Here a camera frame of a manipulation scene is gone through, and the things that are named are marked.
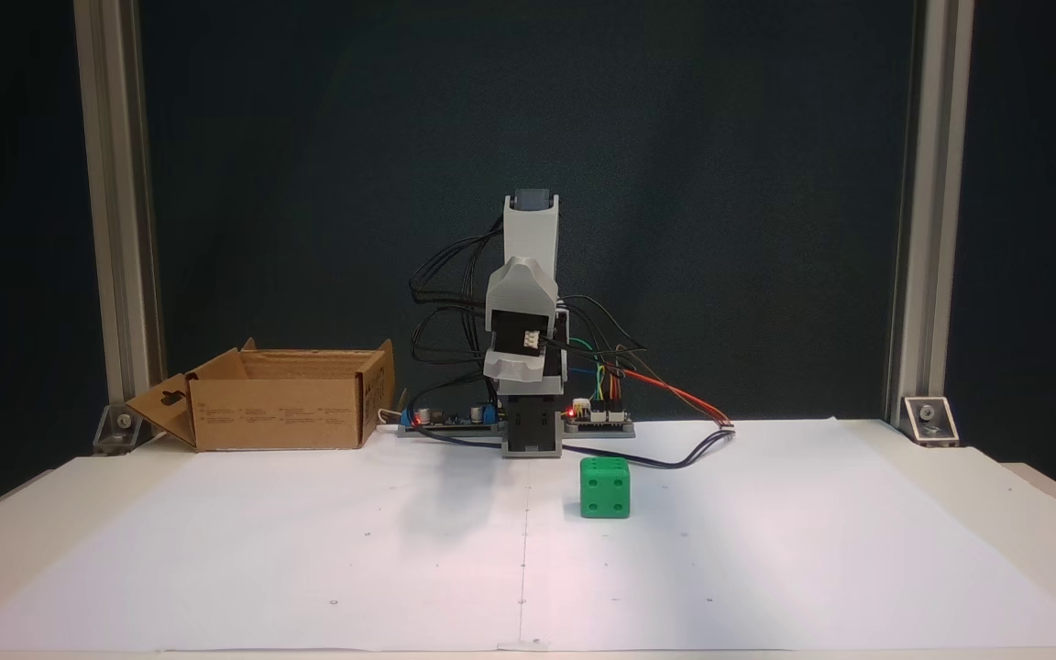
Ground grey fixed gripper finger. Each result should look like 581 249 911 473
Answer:
483 348 556 382

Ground green dice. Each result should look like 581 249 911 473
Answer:
579 456 632 520

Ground blue power circuit board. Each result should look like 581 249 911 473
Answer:
400 396 503 434

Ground motor driver circuit board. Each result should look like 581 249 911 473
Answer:
565 399 633 434

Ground open cardboard box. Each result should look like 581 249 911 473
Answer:
125 337 398 452

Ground large white paper sheet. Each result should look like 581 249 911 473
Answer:
0 417 1056 654

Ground black motor cable bundle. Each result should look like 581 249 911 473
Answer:
409 220 648 386

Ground coloured jumper wires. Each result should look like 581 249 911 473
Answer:
569 339 625 410

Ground orange and red wires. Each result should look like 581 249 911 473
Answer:
601 353 736 430

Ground black cable with white connector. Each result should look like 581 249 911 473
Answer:
413 423 738 470

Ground metal corner bracket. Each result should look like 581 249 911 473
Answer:
901 396 960 448
93 403 146 456

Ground aluminium frame post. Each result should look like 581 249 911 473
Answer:
885 0 974 432
74 0 168 432

